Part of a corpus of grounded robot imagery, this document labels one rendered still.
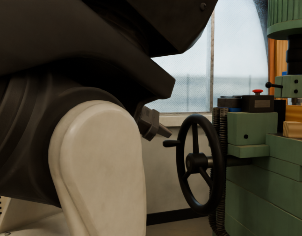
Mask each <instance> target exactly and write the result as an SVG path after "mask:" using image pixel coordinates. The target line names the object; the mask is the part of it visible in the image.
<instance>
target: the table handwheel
mask: <svg viewBox="0 0 302 236"><path fill-rule="evenodd" d="M197 124H199V125H200V126H201V127H202V129H203V130H204V132H205V134H206V136H207V138H208V141H209V145H210V148H211V153H212V156H206V155H205V154H204V153H203V152H200V153H199V144H198V125H197ZM190 126H192V134H193V153H189V154H188V155H187V156H186V168H187V172H186V171H185V162H184V148H185V140H186V136H187V132H188V130H189V128H190ZM177 140H180V146H176V166H177V173H178V179H179V183H180V187H181V190H182V193H183V195H184V197H185V200H186V201H187V203H188V204H189V206H190V207H191V208H192V209H193V210H194V211H195V212H196V213H198V214H201V215H208V214H211V213H212V212H214V211H215V210H216V208H217V207H218V205H219V204H220V201H221V199H222V196H223V191H224V184H225V163H224V156H223V149H222V145H221V142H220V139H219V136H218V134H217V132H216V130H215V128H214V126H213V125H212V123H211V122H210V121H209V120H208V119H207V118H206V117H205V116H203V115H201V114H191V115H189V116H188V117H187V118H186V119H185V120H184V121H183V123H182V125H181V127H180V130H179V133H178V137H177ZM226 160H227V161H226V162H227V163H226V164H227V165H226V167H232V166H244V165H250V164H251V162H252V158H251V157H250V158H238V157H236V156H233V155H227V159H226ZM208 168H214V178H213V181H212V180H211V178H210V177H209V175H208V174H207V172H206V170H207V169H208ZM196 173H200V174H201V176H202V177H203V178H204V180H205V181H206V183H207V184H208V186H209V187H210V189H211V191H212V192H211V195H210V198H209V200H208V201H207V203H206V204H204V205H202V204H200V203H199V202H198V201H197V200H196V199H195V197H194V196H193V194H192V192H191V189H190V187H189V184H188V181H187V179H188V177H189V176H190V175H191V174H196Z"/></svg>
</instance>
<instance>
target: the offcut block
mask: <svg viewBox="0 0 302 236"><path fill-rule="evenodd" d="M283 136H286V137H288V138H302V123H301V122H288V121H284V122H283Z"/></svg>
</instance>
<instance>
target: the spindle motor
mask: <svg viewBox="0 0 302 236"><path fill-rule="evenodd" d="M293 34H302V0H268V15H267V37H268V38H270V39H275V40H287V36H289V35H293Z"/></svg>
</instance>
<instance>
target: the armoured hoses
mask: <svg viewBox="0 0 302 236"><path fill-rule="evenodd" d="M228 112H229V109H228V108H220V107H214V108H213V126H214V128H215V130H216V132H217V134H218V136H219V139H220V142H221V145H222V149H223V156H224V163H225V184H224V191H223V196H222V199H221V201H220V204H219V205H218V207H217V209H216V210H215V211H214V212H212V213H211V214H209V215H208V219H209V225H210V227H211V228H212V230H213V231H214V233H215V234H216V235H217V236H230V235H229V234H228V233H227V232H226V230H225V221H224V220H225V199H226V198H225V197H226V196H225V195H226V194H225V193H226V168H227V167H226V165H227V164H226V163H227V162H226V161H227V160H226V159H227V113H228ZM210 170H211V171H210V172H211V173H210V174H211V175H210V178H211V180H212V181H213V178H214V168H211V169H210ZM209 191H210V192H209V193H210V194H209V198H210V195H211V192H212V191H211V189H210V190H209ZM216 216H217V218H216Z"/></svg>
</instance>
